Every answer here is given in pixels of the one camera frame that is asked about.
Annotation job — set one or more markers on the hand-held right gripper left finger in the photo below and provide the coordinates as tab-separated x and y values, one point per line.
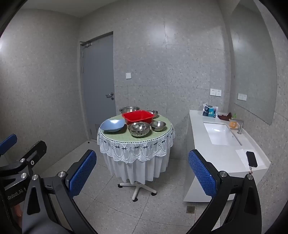
82	174

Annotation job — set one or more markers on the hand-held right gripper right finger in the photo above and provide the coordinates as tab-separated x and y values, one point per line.
202	174

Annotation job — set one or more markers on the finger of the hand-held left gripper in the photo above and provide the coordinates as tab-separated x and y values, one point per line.
7	142
38	149

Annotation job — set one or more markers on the blue plastic bowl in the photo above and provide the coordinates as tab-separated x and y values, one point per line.
111	125

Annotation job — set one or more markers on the small steel bowl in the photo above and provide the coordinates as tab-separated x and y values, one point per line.
153	112
158	126

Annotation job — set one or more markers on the patterned steel bowl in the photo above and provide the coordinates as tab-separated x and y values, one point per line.
139	130

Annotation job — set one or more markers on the red plastic basin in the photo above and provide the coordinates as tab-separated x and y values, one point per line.
135	117

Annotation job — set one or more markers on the large steel bowl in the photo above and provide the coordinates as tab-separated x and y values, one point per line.
129	109

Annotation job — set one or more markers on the white vanity counter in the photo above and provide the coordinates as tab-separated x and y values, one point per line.
200	139

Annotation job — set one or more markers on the floor drain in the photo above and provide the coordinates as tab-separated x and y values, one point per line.
190	209

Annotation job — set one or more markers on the white paper sheet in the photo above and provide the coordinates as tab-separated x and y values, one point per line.
241	156

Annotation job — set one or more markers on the white sink basin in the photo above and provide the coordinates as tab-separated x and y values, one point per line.
219	135

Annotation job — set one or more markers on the black handheld device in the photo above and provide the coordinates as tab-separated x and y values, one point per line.
251	158

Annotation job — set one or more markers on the white table skirt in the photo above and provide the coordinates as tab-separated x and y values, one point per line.
135	171

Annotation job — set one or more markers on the green lace-trimmed tablecloth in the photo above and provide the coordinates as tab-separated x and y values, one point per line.
121	136

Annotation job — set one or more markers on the white star table base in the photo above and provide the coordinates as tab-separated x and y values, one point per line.
136	191

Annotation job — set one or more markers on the metal faucet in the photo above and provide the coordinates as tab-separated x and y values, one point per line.
240	127

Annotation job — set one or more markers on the brown cloth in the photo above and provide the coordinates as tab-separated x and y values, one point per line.
225	116

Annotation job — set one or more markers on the blue white tissue pack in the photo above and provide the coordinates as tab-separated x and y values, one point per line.
209	110

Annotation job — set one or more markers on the small green bottle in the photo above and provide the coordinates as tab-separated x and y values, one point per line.
235	116

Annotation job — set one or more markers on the grey door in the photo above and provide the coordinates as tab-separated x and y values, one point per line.
96	78

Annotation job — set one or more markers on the door closer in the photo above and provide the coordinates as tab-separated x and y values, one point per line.
86	43

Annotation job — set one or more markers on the white wall outlet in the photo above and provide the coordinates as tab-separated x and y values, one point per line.
215	92

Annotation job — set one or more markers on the white light switch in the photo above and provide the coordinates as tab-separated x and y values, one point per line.
128	75

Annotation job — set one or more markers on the wall mirror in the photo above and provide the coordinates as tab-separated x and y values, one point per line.
252	67

